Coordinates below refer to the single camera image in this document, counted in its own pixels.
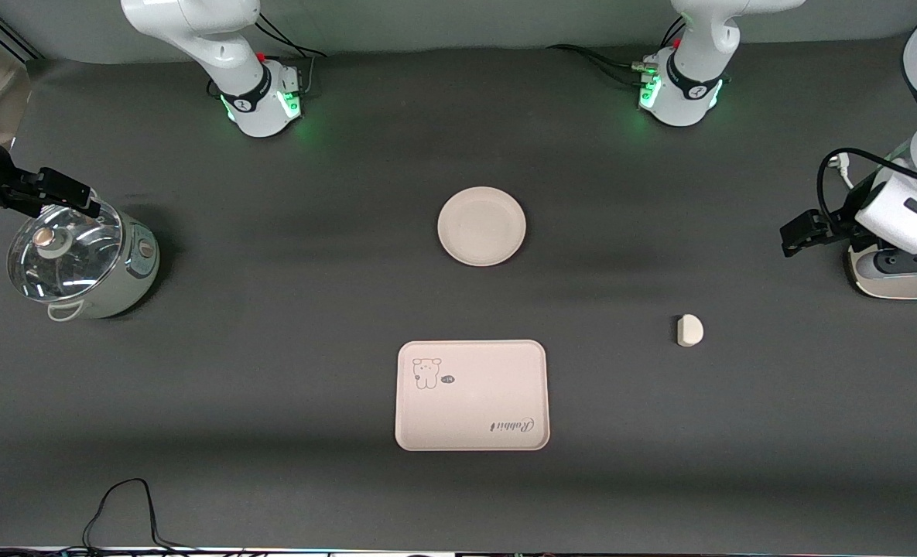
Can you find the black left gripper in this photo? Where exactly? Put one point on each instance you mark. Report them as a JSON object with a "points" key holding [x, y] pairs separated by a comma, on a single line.
{"points": [[836, 225]]}

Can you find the white steamed bun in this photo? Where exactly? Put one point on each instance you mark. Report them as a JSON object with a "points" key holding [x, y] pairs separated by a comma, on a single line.
{"points": [[690, 330]]}

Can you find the round beige plate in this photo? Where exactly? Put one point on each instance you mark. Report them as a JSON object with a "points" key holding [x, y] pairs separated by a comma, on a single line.
{"points": [[481, 227]]}

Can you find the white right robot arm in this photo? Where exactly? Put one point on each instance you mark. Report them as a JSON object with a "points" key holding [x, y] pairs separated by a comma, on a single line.
{"points": [[218, 46]]}

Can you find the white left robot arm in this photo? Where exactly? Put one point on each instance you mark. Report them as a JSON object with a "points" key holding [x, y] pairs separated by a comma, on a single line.
{"points": [[690, 85]]}

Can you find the beige rectangular rabbit-print tray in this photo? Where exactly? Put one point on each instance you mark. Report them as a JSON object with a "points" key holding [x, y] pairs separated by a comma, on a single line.
{"points": [[473, 402]]}

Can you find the glass pot lid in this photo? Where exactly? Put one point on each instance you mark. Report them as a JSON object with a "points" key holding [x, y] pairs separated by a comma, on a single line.
{"points": [[63, 259]]}

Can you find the pale green electric cooking pot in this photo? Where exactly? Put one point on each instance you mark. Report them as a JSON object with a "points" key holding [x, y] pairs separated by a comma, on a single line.
{"points": [[137, 271]]}

